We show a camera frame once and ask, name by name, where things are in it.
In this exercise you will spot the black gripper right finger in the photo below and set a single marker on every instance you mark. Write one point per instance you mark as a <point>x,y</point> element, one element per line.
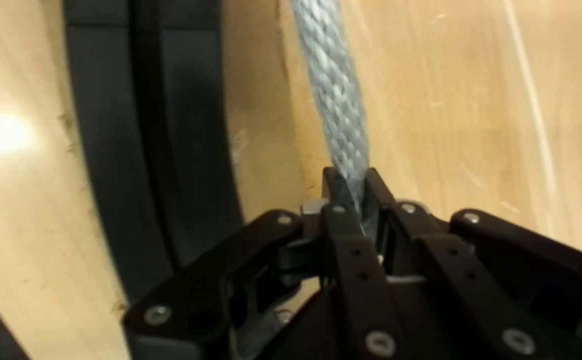
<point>503,280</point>

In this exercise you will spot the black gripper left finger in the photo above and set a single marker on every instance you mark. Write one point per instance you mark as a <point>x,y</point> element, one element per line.
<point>251,266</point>

